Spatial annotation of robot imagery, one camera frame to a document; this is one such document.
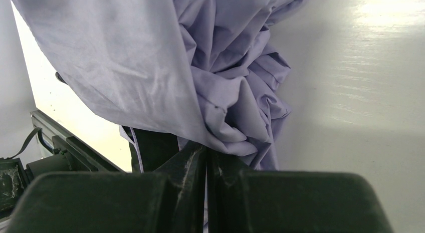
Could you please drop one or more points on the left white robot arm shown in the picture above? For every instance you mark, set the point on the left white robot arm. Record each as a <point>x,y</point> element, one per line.
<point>15,177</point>

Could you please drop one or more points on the lavender folding umbrella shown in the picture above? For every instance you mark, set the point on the lavender folding umbrella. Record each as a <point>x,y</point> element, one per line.
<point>198,70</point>

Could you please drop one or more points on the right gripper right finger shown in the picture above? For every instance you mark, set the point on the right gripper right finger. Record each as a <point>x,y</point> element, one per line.
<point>241,199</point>

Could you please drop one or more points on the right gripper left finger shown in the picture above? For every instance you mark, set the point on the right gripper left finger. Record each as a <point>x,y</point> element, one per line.
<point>169,199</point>

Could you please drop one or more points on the aluminium frame rail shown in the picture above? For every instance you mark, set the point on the aluminium frame rail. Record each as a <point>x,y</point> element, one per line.
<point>57,137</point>

